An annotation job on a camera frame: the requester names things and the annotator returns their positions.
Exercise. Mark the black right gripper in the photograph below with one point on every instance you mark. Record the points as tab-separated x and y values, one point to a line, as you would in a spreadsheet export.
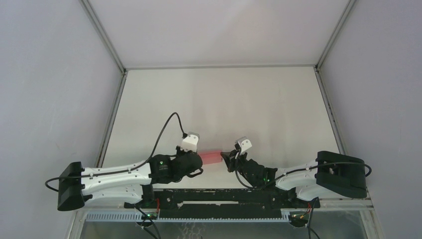
229	158

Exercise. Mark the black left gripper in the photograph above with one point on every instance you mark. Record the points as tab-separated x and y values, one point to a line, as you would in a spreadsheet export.
178	151

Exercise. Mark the pink cardboard box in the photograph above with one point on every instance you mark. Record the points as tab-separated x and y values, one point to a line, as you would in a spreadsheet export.
210	157

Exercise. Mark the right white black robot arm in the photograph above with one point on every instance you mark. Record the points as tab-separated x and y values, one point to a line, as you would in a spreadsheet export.
329	174

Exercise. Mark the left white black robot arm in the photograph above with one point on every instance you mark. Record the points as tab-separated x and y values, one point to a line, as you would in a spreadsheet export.
80	187

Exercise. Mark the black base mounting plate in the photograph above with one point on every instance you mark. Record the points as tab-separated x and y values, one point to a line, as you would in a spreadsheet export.
220	204

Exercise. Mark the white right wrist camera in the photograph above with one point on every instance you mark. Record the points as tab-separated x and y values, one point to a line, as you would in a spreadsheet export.
242	145

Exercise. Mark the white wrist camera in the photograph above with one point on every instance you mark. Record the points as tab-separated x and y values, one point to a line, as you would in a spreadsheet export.
242	145
190	142

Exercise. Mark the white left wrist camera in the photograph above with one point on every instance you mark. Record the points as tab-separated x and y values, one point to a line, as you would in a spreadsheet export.
190	142

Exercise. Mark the white slotted cable duct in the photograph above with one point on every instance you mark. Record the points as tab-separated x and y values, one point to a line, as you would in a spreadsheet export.
109	216

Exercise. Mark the aluminium front frame rail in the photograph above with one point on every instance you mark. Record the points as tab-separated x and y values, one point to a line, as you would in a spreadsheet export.
169	199

